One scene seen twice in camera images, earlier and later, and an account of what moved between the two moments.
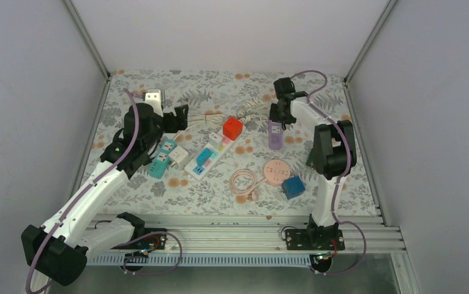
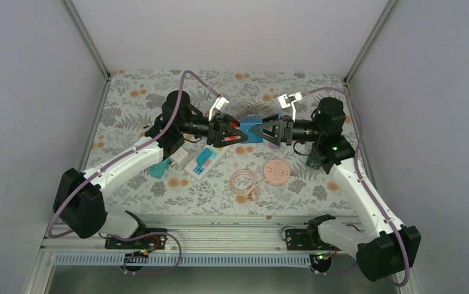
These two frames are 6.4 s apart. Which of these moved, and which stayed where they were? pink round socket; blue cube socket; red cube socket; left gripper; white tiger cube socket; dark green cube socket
Moved: left gripper; blue cube socket
Stayed: dark green cube socket; white tiger cube socket; red cube socket; pink round socket
